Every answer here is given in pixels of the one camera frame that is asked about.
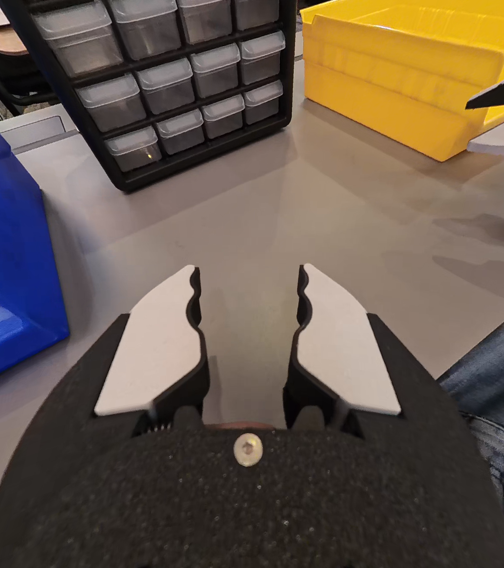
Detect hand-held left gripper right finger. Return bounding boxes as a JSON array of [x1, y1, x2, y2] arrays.
[[283, 263, 402, 429]]

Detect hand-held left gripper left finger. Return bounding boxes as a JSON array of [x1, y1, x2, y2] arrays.
[[93, 265, 211, 418]]

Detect yellow plastic bin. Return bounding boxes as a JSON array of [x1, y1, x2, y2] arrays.
[[300, 0, 504, 162]]

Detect blue plastic bin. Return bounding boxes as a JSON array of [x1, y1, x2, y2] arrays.
[[0, 93, 70, 391]]

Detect black drawer cabinet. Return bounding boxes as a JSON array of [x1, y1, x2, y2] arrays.
[[8, 0, 298, 193]]

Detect array of clear drawers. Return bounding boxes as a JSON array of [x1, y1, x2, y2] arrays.
[[32, 0, 286, 172]]

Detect person's dark trousers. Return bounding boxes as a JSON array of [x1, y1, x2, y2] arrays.
[[437, 306, 504, 568]]

